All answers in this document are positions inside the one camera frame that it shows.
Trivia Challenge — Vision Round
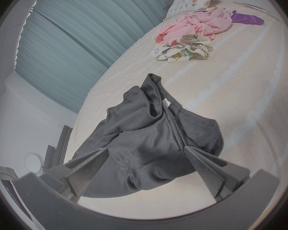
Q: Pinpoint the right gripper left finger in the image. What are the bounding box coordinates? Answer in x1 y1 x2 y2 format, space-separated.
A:
40 148 109 197

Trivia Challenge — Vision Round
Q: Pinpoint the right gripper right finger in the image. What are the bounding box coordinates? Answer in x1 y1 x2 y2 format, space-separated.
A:
184 146 251 200

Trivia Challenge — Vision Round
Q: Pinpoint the black T-shirt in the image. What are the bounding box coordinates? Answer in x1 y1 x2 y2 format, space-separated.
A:
71 73 224 198

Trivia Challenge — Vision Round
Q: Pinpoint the bed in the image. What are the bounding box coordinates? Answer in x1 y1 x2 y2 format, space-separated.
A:
70 0 288 213

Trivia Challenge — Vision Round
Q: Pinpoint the round white mirror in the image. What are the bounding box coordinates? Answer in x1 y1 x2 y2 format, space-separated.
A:
24 152 43 175

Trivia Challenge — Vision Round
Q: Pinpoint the white printed garment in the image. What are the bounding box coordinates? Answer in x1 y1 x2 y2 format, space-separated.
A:
151 34 212 63

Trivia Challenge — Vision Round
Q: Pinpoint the pink garment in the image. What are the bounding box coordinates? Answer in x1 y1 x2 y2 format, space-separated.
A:
155 7 233 46

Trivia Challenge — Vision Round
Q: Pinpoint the purple garment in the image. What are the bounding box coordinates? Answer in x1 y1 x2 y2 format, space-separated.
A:
230 10 265 26

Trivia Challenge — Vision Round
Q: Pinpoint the white printed pillow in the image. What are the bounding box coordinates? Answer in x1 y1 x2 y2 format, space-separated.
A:
166 0 216 19

